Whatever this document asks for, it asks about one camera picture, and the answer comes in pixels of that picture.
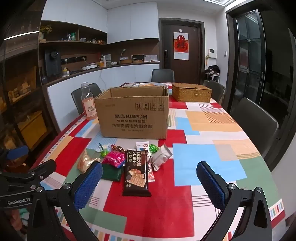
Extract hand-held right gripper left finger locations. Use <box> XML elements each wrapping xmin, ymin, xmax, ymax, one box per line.
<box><xmin>27</xmin><ymin>160</ymin><xmax>104</xmax><ymax>241</ymax></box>

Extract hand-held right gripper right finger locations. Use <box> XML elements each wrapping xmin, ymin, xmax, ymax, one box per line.
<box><xmin>196</xmin><ymin>161</ymin><xmax>273</xmax><ymax>241</ymax></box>

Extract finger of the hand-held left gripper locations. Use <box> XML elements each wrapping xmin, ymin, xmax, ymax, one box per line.
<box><xmin>22</xmin><ymin>159</ymin><xmax>57</xmax><ymax>184</ymax></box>
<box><xmin>0</xmin><ymin>146</ymin><xmax>29</xmax><ymax>163</ymax></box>

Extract green lollipop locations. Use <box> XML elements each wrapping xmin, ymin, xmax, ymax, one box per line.
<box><xmin>98</xmin><ymin>143</ymin><xmax>109</xmax><ymax>157</ymax></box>

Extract brown cracker packet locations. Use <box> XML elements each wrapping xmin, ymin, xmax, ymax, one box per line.
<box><xmin>122</xmin><ymin>149</ymin><xmax>152</xmax><ymax>197</ymax></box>

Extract brown cardboard box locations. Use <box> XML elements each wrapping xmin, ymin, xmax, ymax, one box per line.
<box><xmin>94</xmin><ymin>84</ymin><xmax>169</xmax><ymax>140</ymax></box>

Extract colourful patchwork tablecloth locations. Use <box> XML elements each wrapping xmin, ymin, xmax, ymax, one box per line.
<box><xmin>30</xmin><ymin>82</ymin><xmax>286</xmax><ymax>241</ymax></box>

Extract gold foil snack packet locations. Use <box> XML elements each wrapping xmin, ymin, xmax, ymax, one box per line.
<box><xmin>77</xmin><ymin>149</ymin><xmax>101</xmax><ymax>174</ymax></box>

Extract dark green snack packet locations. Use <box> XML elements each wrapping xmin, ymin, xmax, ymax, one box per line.
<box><xmin>101</xmin><ymin>163</ymin><xmax>123</xmax><ymax>181</ymax></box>

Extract pink snack packet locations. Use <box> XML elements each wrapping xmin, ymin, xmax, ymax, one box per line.
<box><xmin>102</xmin><ymin>151</ymin><xmax>126</xmax><ymax>168</ymax></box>

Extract silver foil snack packet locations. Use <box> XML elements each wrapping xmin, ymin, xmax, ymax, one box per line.
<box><xmin>150</xmin><ymin>144</ymin><xmax>173</xmax><ymax>171</ymax></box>

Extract wooden glass display cabinet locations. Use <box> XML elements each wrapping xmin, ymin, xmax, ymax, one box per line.
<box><xmin>0</xmin><ymin>23</ymin><xmax>58</xmax><ymax>167</ymax></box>

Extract pink drink bottle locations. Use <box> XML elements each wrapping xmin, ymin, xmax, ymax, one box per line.
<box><xmin>81</xmin><ymin>82</ymin><xmax>96</xmax><ymax>121</ymax></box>

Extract grey dining chair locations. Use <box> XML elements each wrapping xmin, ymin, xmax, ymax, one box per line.
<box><xmin>151</xmin><ymin>69</ymin><xmax>175</xmax><ymax>82</ymax></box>
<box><xmin>230</xmin><ymin>97</ymin><xmax>279</xmax><ymax>153</ymax></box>
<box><xmin>71</xmin><ymin>83</ymin><xmax>102</xmax><ymax>115</ymax></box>
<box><xmin>203</xmin><ymin>80</ymin><xmax>225</xmax><ymax>103</ymax></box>

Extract lidded wicker basket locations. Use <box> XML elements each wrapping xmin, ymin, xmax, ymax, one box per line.
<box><xmin>171</xmin><ymin>83</ymin><xmax>212</xmax><ymax>103</ymax></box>

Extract black bag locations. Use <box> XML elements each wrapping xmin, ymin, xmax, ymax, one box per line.
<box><xmin>205</xmin><ymin>65</ymin><xmax>221</xmax><ymax>76</ymax></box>

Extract white lower cabinets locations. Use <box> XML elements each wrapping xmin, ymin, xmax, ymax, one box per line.
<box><xmin>46</xmin><ymin>62</ymin><xmax>160</xmax><ymax>114</ymax></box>

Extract white plastic fruit basket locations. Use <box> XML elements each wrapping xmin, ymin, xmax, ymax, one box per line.
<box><xmin>132</xmin><ymin>82</ymin><xmax>173</xmax><ymax>95</ymax></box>

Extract black framed glass door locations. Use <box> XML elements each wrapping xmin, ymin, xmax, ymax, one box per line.
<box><xmin>226</xmin><ymin>9</ymin><xmax>296</xmax><ymax>139</ymax></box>

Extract dark brown door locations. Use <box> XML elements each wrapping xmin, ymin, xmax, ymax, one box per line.
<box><xmin>159</xmin><ymin>20</ymin><xmax>205</xmax><ymax>81</ymax></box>

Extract wall power outlet strip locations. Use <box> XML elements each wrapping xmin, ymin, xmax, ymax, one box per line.
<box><xmin>60</xmin><ymin>56</ymin><xmax>87</xmax><ymax>64</ymax></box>

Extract wooden wall shelf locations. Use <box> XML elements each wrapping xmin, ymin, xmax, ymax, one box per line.
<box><xmin>38</xmin><ymin>21</ymin><xmax>108</xmax><ymax>48</ymax></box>

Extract red wall calendar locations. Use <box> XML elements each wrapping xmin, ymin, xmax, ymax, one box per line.
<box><xmin>173</xmin><ymin>32</ymin><xmax>190</xmax><ymax>60</ymax></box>

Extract white upper wall cabinets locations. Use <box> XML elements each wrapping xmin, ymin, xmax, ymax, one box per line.
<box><xmin>40</xmin><ymin>1</ymin><xmax>160</xmax><ymax>44</ymax></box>

